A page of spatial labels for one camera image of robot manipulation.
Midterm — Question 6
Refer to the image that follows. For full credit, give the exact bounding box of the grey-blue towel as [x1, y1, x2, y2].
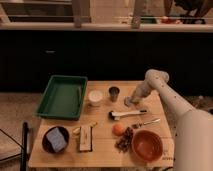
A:
[124, 97, 133, 107]

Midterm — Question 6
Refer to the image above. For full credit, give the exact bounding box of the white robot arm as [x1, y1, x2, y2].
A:
[131, 69, 213, 171]

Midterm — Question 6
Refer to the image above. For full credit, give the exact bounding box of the red bowl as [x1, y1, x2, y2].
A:
[131, 130, 163, 163]

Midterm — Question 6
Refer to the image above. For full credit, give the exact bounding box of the black bowl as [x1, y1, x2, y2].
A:
[42, 126, 69, 154]

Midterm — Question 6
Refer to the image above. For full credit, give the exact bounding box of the metal cup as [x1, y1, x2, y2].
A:
[109, 86, 120, 102]

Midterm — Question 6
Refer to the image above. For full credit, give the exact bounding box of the orange fruit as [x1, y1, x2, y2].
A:
[112, 123, 125, 136]

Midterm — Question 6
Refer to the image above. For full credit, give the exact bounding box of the white cup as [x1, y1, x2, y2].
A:
[88, 90, 103, 107]

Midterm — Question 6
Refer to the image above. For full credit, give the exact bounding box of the dark grape bunch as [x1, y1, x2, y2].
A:
[115, 127, 133, 152]

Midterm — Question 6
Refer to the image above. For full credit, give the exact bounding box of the wooden block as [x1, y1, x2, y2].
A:
[79, 125, 92, 152]

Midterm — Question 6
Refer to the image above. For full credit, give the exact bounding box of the banana piece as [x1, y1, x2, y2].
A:
[72, 126, 81, 135]

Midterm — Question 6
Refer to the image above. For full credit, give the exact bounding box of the green plastic tray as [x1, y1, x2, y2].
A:
[37, 75, 87, 120]

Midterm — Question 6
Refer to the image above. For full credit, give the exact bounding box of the blue sponge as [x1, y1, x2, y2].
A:
[46, 128, 67, 152]

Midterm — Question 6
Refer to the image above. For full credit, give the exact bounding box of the black stand left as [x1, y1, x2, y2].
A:
[20, 122, 29, 171]

